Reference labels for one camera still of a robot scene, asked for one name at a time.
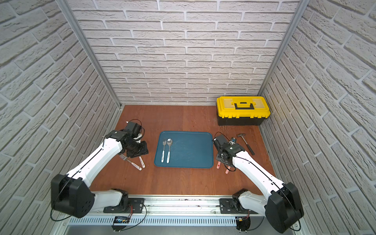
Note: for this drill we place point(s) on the hammer with black handle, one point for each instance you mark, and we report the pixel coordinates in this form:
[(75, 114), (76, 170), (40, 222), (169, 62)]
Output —
[(242, 135)]

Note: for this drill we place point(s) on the aluminium front rail frame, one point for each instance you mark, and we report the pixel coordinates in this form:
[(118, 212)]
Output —
[(190, 212)]

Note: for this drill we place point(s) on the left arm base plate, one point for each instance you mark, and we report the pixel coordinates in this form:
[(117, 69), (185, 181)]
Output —
[(126, 205)]

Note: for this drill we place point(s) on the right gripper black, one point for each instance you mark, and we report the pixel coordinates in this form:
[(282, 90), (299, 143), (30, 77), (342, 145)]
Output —
[(218, 156)]

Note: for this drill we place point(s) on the controller board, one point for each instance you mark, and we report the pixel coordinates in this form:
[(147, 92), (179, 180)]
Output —
[(120, 223), (243, 224)]

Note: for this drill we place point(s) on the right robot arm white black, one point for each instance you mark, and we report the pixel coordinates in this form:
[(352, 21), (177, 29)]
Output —
[(279, 203)]

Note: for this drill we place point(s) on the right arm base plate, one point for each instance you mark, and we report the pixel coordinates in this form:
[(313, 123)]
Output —
[(231, 206)]

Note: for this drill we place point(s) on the white handled fork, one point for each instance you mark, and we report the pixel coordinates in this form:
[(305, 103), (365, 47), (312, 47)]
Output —
[(163, 152), (132, 163)]

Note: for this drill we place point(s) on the teal plastic tray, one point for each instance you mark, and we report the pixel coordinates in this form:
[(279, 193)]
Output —
[(189, 150)]

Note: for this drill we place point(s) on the white handled spoon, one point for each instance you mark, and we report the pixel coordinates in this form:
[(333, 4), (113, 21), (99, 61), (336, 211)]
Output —
[(169, 143), (142, 162)]

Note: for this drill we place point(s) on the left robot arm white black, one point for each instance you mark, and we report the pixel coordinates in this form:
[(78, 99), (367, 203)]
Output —
[(70, 192)]

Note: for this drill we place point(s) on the left controller board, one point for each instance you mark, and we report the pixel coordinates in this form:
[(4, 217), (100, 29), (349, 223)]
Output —
[(120, 223)]

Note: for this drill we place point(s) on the yellow black toolbox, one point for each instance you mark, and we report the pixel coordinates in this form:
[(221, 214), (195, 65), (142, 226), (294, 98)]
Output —
[(241, 111)]

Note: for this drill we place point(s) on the right controller board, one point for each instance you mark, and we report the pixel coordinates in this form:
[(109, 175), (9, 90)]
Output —
[(243, 224)]

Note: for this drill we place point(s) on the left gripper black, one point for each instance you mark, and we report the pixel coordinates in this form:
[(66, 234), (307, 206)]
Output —
[(139, 150)]

